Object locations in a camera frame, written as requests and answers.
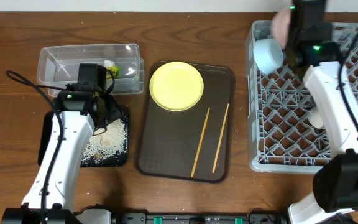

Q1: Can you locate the small white green cup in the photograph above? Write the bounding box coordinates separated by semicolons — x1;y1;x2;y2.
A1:
308;107;324;129

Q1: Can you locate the grey dishwasher rack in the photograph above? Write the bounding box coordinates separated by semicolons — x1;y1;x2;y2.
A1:
245;20;358;174

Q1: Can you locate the wooden chopstick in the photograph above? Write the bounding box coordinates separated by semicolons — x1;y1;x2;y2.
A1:
191;107;210;178
212;103;229;174

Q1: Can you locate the spilled rice pile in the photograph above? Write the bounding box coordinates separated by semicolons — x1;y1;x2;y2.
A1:
81;117;128;166

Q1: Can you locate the white napkin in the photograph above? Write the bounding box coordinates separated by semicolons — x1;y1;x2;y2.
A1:
104;60;116;67

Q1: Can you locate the black food waste tray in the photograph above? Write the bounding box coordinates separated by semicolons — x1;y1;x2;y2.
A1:
37;107;131;168

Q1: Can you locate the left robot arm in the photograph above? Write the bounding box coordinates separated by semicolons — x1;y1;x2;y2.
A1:
1;91;122;223

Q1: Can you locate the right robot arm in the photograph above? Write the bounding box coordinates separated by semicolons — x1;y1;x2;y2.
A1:
284;1;358;223

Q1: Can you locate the clear plastic waste bin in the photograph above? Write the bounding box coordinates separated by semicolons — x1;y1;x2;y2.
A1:
37;44;145;95

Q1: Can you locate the brown plastic serving tray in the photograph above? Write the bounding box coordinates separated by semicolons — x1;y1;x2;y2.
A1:
135;64;235;183

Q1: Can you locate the white rice bowl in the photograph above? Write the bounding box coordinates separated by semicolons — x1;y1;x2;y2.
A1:
270;7;291;49

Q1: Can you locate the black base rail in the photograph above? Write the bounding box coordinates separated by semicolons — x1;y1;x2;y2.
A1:
76;209;287;224

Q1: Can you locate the yellow round plate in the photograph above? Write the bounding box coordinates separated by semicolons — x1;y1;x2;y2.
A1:
149;62;204;111

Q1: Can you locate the green yellow snack wrapper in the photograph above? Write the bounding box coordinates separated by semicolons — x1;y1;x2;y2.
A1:
106;66;119;79

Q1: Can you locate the light blue bowl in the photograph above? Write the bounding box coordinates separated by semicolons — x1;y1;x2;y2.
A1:
253;39;284;75

